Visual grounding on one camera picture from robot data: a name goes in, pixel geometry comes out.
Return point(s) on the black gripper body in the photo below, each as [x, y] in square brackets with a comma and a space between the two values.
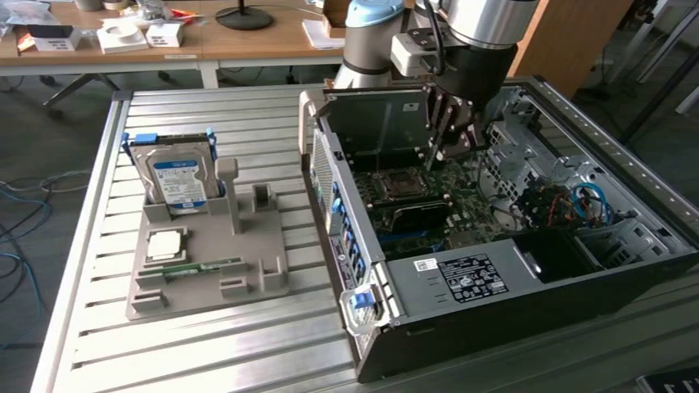
[475, 69]

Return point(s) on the black graphics card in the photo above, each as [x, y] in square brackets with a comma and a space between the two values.
[420, 217]

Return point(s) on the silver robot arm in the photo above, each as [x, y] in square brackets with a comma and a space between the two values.
[480, 20]

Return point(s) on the CPU socket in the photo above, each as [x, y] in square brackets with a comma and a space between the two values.
[403, 184]

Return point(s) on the green motherboard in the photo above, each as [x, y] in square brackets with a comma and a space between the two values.
[475, 215]

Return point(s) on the wooden cabinet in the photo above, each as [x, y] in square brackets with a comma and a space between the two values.
[584, 41]

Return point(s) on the brown cardboard box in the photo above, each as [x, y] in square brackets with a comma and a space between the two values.
[333, 12]

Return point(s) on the white paper booklet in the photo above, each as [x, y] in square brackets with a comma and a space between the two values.
[319, 34]

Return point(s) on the black plastic shroud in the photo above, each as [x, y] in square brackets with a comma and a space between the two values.
[556, 254]

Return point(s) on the grey power supply unit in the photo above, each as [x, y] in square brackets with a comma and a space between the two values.
[464, 274]

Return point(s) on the silver disk bay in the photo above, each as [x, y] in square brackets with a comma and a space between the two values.
[622, 245]

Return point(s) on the wooden desk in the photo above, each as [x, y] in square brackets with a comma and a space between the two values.
[81, 57]
[245, 45]

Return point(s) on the blue case latch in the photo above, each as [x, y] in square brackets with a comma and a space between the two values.
[361, 299]

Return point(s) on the black round lamp base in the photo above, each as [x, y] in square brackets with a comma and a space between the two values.
[243, 18]

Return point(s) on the black open PC case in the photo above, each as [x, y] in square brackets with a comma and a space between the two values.
[546, 319]

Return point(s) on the grey parts rack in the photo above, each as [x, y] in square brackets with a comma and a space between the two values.
[217, 245]

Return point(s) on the hard disk with blue carrier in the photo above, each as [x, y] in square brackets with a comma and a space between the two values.
[175, 176]

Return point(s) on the orange packet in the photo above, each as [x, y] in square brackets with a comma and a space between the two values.
[185, 15]

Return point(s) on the white labelled cardboard box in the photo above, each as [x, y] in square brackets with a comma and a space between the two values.
[164, 34]

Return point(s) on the green RAM stick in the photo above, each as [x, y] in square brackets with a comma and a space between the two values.
[191, 268]

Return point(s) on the silver CPU chip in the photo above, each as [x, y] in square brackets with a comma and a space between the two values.
[164, 245]

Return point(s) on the white box with tape roll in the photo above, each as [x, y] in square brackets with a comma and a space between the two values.
[123, 37]

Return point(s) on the grey cup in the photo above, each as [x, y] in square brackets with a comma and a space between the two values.
[88, 4]

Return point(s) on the black keyboard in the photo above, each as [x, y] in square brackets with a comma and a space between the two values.
[671, 382]

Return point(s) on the black and white box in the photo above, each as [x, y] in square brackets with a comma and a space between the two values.
[55, 37]

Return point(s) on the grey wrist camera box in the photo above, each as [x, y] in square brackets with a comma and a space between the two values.
[415, 53]

